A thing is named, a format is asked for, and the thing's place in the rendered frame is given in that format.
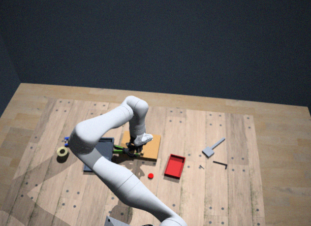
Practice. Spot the red open tray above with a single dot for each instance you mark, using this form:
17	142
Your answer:
174	166

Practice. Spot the light wooden bench board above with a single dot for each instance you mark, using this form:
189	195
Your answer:
151	149

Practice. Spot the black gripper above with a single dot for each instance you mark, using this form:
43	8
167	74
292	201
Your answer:
129	145

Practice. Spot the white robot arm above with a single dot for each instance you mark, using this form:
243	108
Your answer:
121	181

